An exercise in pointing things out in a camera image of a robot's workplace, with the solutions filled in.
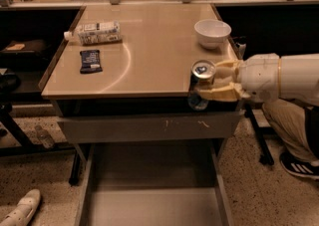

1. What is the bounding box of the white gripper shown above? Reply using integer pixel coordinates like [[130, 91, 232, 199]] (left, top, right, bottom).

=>
[[194, 54, 279, 103]]

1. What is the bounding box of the redbull can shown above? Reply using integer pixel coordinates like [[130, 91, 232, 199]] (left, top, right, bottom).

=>
[[187, 60, 216, 112]]

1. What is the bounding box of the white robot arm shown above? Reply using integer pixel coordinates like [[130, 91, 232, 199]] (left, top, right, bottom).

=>
[[191, 54, 319, 106]]

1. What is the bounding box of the top drawer front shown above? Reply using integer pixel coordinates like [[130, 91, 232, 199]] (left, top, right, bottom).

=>
[[58, 112, 241, 143]]

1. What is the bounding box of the grey drawer cabinet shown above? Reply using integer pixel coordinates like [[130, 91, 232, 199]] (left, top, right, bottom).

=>
[[38, 2, 258, 226]]

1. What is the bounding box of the open middle drawer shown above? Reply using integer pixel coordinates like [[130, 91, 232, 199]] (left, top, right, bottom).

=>
[[74, 140, 235, 226]]

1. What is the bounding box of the white bowl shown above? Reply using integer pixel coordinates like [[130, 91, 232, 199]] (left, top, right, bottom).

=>
[[194, 19, 231, 49]]

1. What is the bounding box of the khaki trouser leg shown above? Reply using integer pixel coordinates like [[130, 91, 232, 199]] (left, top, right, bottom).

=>
[[262, 99, 318, 166]]

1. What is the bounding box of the black striped sneaker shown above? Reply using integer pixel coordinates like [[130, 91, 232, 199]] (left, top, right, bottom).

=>
[[279, 152, 319, 180]]

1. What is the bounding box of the white milk carton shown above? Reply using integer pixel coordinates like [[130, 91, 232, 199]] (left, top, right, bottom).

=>
[[64, 21, 122, 46]]

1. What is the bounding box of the dark blue snack packet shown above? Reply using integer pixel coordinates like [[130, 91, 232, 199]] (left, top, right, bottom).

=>
[[80, 50, 103, 74]]

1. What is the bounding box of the clear plastic water bottle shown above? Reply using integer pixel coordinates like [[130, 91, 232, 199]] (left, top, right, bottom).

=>
[[35, 124, 55, 149]]

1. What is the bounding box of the black bag on shelf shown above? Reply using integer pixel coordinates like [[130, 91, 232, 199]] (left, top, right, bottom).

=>
[[0, 39, 51, 59]]

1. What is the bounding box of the white perforated shoe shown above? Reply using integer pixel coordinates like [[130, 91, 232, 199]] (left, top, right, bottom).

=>
[[0, 189, 41, 226]]

